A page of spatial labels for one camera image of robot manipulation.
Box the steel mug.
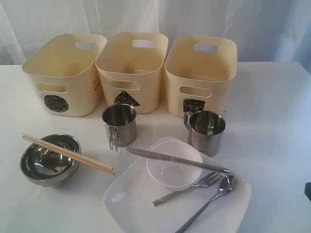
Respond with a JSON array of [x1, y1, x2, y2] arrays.
[[183, 110, 226, 157], [102, 103, 137, 151]]

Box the steel table knife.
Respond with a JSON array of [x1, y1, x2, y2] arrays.
[[126, 147, 230, 174]]

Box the stainless steel bowl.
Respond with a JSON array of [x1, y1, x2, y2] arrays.
[[20, 144, 80, 186]]

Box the cream bin with triangle mark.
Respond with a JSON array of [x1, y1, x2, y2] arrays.
[[95, 32, 169, 114]]

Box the white plastic bowl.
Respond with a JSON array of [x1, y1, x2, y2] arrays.
[[147, 139, 203, 191]]

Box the cream bin with square mark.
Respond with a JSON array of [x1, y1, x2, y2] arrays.
[[165, 35, 238, 117]]

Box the steel fork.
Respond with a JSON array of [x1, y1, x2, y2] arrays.
[[153, 172, 223, 207]]

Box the steel spoon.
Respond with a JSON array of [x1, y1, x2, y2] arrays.
[[176, 175, 238, 233]]

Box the cream bin with circle mark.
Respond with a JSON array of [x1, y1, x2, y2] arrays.
[[22, 33, 107, 117]]

